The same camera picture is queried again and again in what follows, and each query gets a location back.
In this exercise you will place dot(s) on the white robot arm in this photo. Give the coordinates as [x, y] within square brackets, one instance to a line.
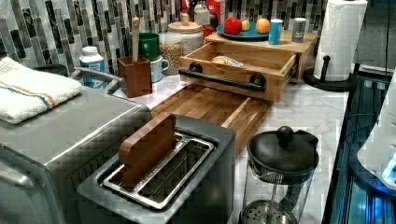
[377, 155]

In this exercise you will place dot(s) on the large wooden cutting board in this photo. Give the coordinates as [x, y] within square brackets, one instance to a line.
[240, 113]

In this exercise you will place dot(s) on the small wooden board in toaster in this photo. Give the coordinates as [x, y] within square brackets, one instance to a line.
[143, 150]

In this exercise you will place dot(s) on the chips bag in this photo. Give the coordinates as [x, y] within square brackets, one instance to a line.
[227, 61]

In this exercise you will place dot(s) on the light blue mug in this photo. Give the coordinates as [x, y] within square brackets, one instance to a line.
[157, 68]

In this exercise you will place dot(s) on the grey two-slot toaster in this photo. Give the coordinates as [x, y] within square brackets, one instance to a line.
[192, 185]

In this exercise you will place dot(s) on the brown wooden utensil holder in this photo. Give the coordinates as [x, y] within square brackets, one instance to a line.
[137, 76]

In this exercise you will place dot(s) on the wooden drawer box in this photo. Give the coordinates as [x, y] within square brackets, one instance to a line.
[267, 69]

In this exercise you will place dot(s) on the clear plastic grain container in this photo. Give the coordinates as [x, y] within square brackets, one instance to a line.
[171, 50]

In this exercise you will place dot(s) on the glass jar with wooden lid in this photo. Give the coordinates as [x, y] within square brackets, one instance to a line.
[192, 33]

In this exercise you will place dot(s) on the green mug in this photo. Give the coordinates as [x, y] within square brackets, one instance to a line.
[147, 45]

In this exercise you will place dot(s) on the red apple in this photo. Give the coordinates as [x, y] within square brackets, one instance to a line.
[232, 26]

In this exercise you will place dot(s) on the teal plate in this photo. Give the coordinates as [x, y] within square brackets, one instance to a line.
[250, 35]

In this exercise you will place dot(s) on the glass french press black lid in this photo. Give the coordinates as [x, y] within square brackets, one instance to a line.
[280, 168]

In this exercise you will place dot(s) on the orange fruit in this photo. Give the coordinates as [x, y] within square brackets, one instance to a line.
[262, 26]

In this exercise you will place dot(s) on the blue shaker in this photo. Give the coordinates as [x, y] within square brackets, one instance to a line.
[275, 31]

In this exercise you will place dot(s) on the wooden spoon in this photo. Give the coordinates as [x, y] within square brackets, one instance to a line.
[135, 35]

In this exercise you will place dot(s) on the white blue bottle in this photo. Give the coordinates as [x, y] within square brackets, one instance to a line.
[90, 58]

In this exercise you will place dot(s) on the grey shaker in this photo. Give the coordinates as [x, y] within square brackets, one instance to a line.
[298, 30]

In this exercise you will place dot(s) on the black paper towel holder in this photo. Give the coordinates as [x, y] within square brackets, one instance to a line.
[350, 84]

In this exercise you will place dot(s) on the stainless steel toaster oven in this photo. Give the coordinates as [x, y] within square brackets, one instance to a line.
[45, 158]

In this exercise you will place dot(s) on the white paper towel roll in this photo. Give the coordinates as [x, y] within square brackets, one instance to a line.
[339, 37]

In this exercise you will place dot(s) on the white striped folded towel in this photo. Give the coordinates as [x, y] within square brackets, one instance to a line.
[25, 93]

